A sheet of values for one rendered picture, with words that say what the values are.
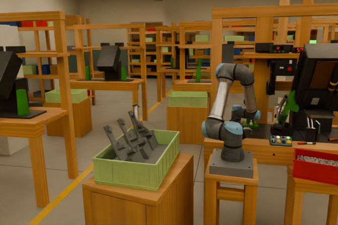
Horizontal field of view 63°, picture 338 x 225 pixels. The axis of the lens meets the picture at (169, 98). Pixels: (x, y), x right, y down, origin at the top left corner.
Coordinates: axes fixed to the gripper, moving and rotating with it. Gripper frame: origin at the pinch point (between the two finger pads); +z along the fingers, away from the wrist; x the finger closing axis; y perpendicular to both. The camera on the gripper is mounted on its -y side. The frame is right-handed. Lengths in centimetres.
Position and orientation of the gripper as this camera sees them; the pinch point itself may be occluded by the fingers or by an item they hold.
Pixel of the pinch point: (241, 134)
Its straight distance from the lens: 197.4
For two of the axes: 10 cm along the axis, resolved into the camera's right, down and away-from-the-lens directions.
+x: -8.6, 4.8, 1.7
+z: -0.7, 2.1, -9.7
